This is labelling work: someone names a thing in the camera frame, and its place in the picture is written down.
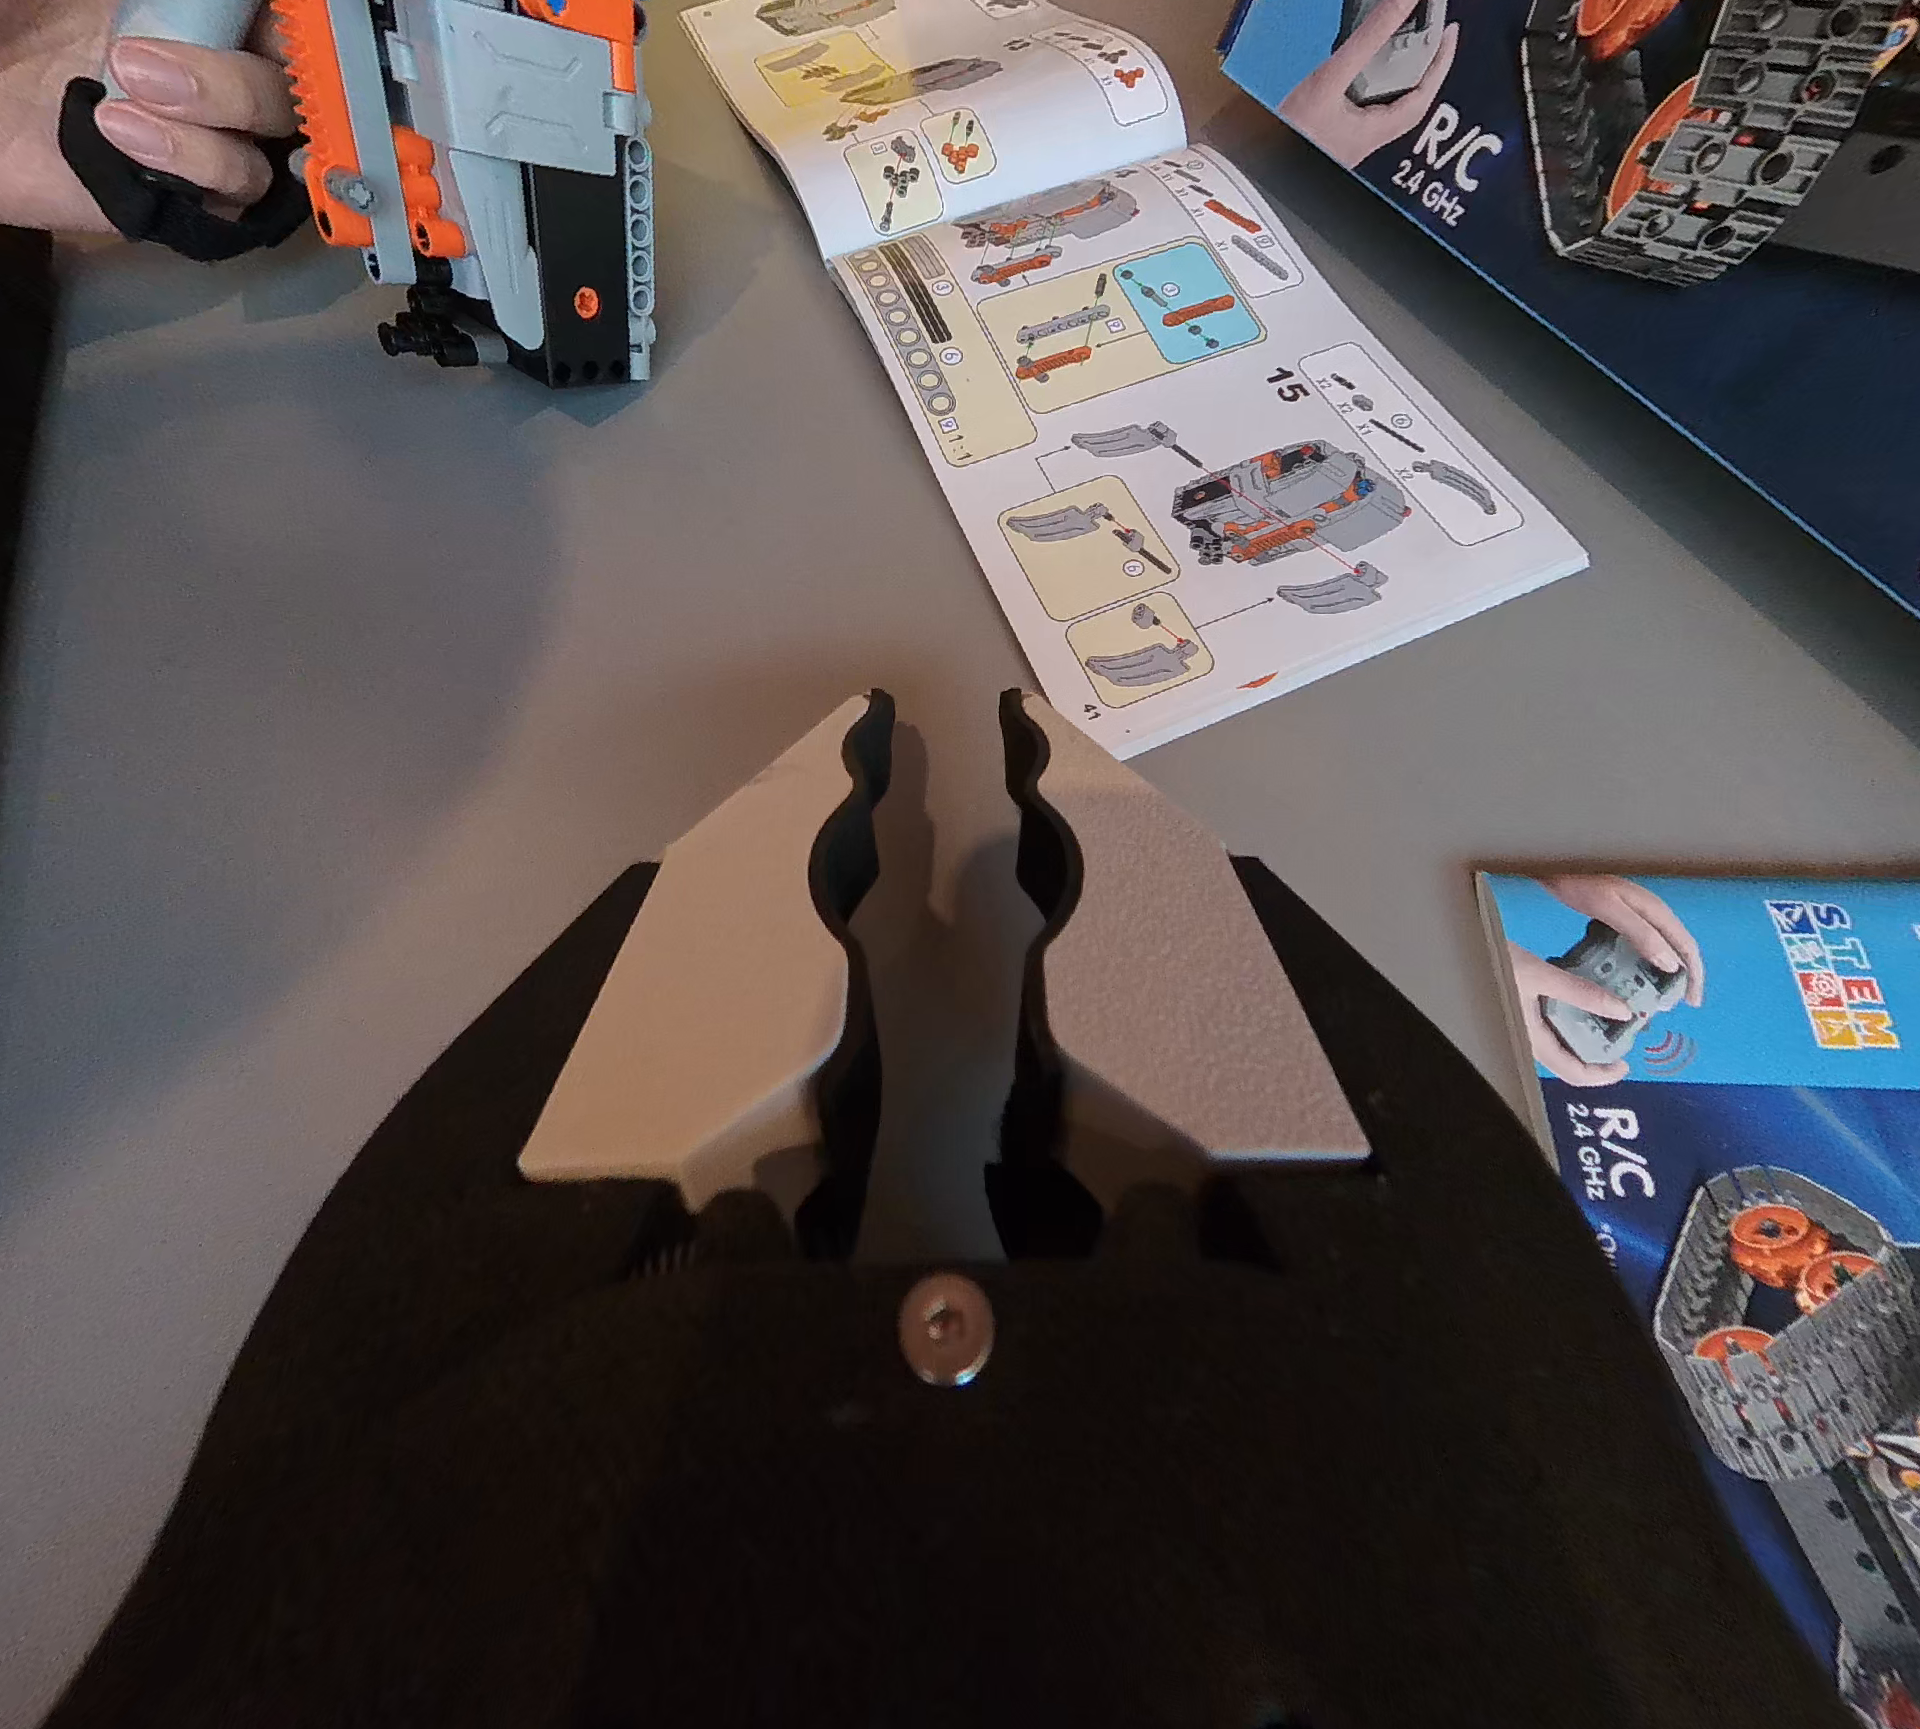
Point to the person's left hand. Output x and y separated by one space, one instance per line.
46 36

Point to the blue cover booklet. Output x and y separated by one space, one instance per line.
1724 1161

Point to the open instruction booklet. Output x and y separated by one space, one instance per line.
1081 335

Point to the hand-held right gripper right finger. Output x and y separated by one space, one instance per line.
1183 1025

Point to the blue robot kit box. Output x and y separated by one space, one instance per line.
1651 183

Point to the person's black clothing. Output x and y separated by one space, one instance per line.
12 410

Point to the grey orange brick robot model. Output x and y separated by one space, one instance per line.
496 64

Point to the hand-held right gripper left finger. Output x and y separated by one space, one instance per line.
707 1025

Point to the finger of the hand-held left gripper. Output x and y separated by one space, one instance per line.
488 244

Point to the grey desk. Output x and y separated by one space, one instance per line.
374 633

